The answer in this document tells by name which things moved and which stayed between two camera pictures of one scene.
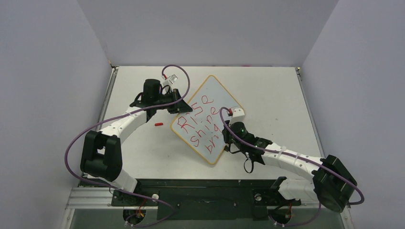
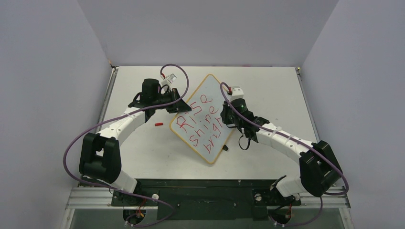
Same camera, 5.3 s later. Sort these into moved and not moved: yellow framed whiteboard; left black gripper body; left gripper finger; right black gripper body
Moved: right black gripper body
Not moved: yellow framed whiteboard; left gripper finger; left black gripper body
